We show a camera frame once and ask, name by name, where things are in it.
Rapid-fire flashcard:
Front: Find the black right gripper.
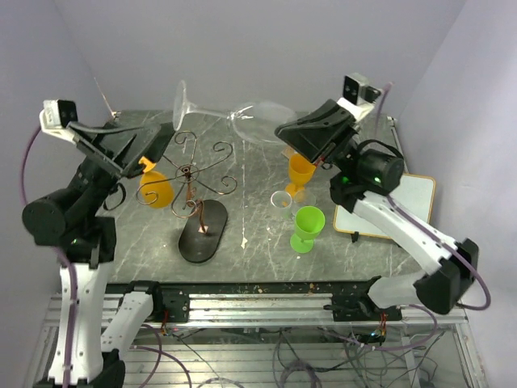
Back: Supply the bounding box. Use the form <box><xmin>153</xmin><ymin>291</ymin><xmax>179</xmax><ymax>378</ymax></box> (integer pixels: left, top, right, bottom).
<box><xmin>275</xmin><ymin>99</ymin><xmax>364</xmax><ymax>175</ymax></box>

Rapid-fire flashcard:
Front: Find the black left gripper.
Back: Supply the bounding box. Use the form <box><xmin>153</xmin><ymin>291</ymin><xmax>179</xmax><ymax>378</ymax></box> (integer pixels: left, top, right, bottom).
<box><xmin>67</xmin><ymin>118</ymin><xmax>179</xmax><ymax>218</ymax></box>

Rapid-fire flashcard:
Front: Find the orange plastic wine glass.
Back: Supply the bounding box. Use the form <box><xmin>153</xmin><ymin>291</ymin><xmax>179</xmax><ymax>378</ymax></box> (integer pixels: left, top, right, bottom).
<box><xmin>285</xmin><ymin>154</ymin><xmax>316</xmax><ymax>197</ymax></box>

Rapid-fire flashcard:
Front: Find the clear wine glass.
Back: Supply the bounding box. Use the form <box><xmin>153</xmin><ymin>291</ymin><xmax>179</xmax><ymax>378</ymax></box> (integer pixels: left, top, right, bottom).
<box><xmin>267</xmin><ymin>191</ymin><xmax>292</xmax><ymax>234</ymax></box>
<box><xmin>172</xmin><ymin>80</ymin><xmax>297</xmax><ymax>145</ymax></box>
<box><xmin>292</xmin><ymin>189</ymin><xmax>316</xmax><ymax>209</ymax></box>

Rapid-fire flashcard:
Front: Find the green plastic wine glass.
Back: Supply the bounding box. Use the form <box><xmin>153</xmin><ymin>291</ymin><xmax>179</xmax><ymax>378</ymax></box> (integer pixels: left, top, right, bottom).
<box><xmin>290</xmin><ymin>206</ymin><xmax>326</xmax><ymax>254</ymax></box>

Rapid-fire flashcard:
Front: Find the clear wine glass front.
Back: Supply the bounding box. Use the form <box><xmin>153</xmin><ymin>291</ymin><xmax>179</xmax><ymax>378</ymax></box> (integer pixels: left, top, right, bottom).
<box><xmin>292</xmin><ymin>189</ymin><xmax>316</xmax><ymax>209</ymax></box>

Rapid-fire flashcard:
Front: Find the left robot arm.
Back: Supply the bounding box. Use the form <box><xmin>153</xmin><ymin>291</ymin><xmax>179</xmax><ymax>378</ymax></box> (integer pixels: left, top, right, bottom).
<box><xmin>22</xmin><ymin>122</ymin><xmax>174</xmax><ymax>387</ymax></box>

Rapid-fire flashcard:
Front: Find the metal wine glass rack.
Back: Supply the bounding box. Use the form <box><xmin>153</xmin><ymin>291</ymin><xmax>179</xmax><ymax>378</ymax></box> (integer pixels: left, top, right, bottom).
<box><xmin>135</xmin><ymin>131</ymin><xmax>239</xmax><ymax>264</ymax></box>

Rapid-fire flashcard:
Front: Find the wooden picture coaster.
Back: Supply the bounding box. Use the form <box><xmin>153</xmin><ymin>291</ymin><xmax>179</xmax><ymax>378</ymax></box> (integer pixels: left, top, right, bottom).
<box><xmin>282</xmin><ymin>146</ymin><xmax>296</xmax><ymax>159</ymax></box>

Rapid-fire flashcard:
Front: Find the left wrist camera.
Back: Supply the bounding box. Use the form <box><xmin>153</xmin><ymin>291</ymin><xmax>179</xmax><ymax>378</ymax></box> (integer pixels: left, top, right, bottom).
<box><xmin>39</xmin><ymin>99</ymin><xmax>78</xmax><ymax>145</ymax></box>

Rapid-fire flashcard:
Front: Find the small whiteboard yellow frame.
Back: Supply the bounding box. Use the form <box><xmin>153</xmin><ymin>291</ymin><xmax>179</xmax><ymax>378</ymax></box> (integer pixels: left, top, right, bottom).
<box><xmin>333</xmin><ymin>174</ymin><xmax>435</xmax><ymax>239</ymax></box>

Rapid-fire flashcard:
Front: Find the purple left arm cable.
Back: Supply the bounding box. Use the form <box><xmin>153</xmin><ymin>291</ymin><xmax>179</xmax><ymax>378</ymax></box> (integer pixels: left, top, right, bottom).
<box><xmin>19</xmin><ymin>124</ymin><xmax>80</xmax><ymax>388</ymax></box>

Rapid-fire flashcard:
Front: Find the aluminium rail front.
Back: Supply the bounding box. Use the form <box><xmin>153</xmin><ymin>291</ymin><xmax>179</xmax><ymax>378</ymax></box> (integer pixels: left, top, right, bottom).
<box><xmin>44</xmin><ymin>282</ymin><xmax>469</xmax><ymax>328</ymax></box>

